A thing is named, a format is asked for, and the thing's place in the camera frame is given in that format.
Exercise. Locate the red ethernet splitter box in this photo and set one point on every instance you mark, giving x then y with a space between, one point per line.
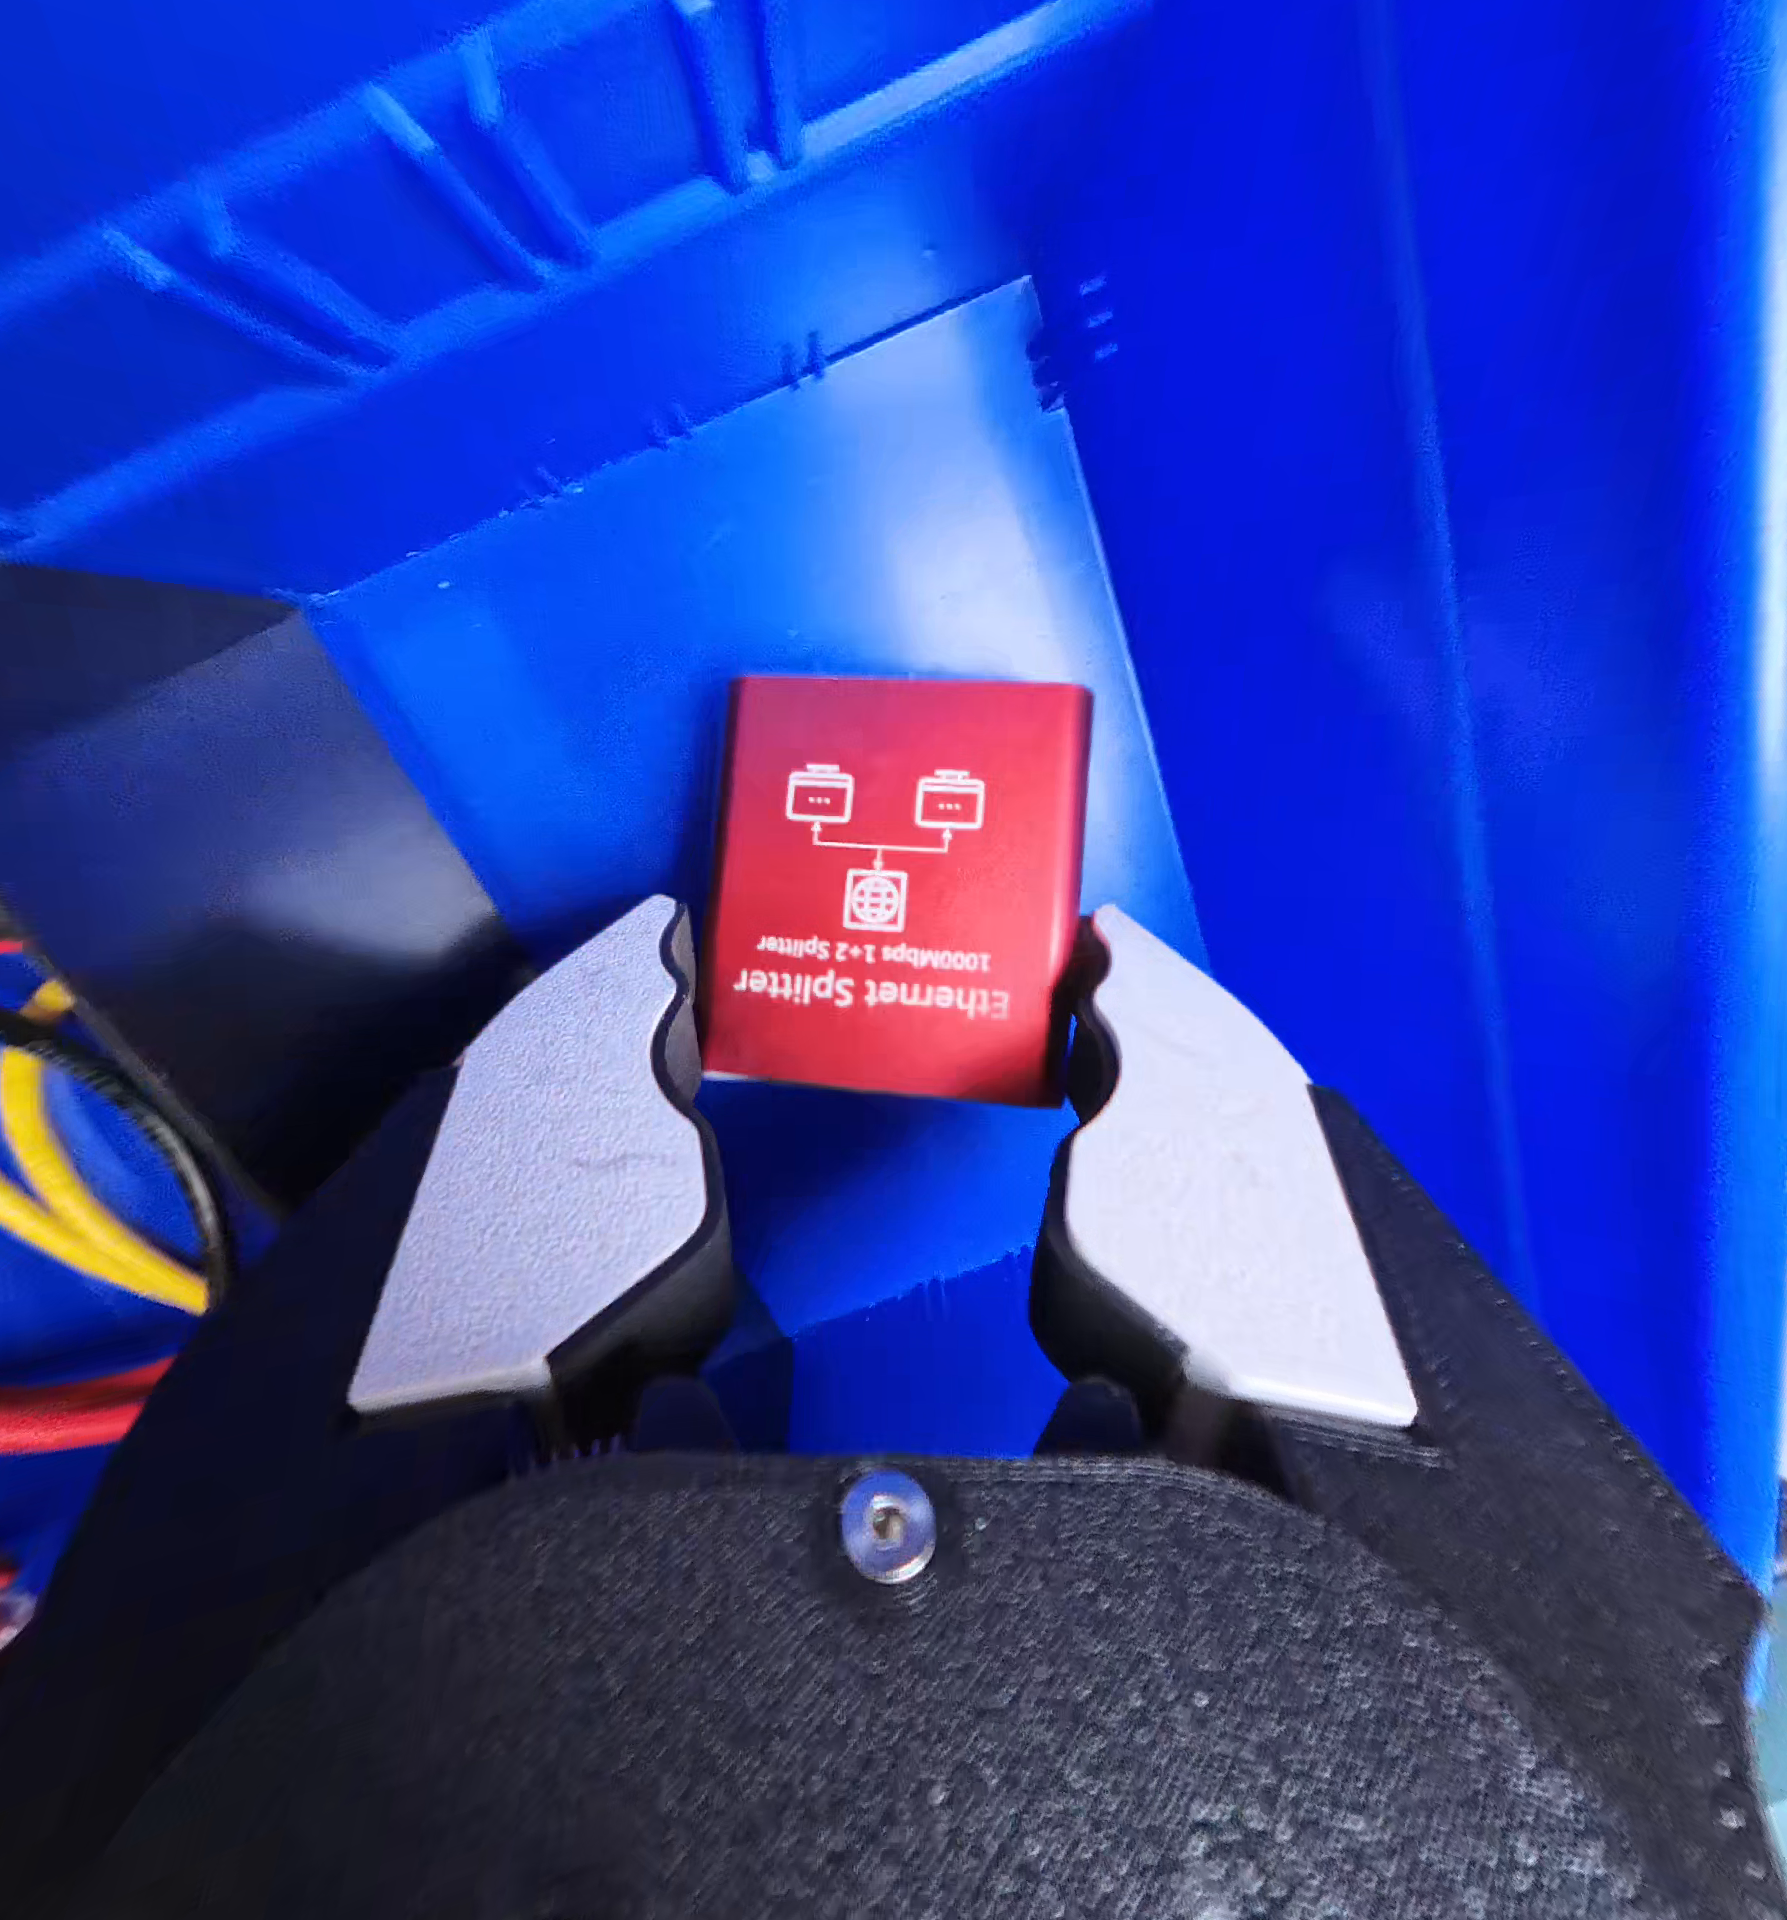
891 748

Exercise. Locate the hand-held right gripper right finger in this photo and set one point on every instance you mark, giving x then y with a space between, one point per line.
1227 1199

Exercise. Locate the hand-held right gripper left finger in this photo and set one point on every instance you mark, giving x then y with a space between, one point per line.
545 1183

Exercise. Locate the blue plastic bin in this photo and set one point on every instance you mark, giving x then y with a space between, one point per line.
1282 450

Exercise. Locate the black bin divider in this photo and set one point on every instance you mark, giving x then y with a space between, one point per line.
230 867

